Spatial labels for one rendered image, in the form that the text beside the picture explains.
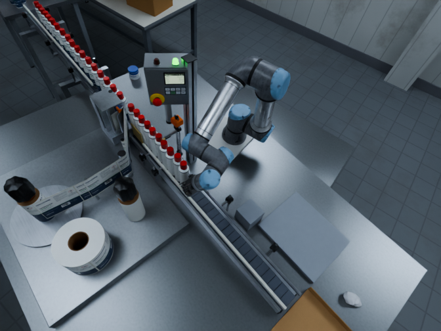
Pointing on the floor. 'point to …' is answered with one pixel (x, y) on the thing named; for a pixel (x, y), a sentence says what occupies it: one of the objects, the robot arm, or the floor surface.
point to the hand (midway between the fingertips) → (189, 184)
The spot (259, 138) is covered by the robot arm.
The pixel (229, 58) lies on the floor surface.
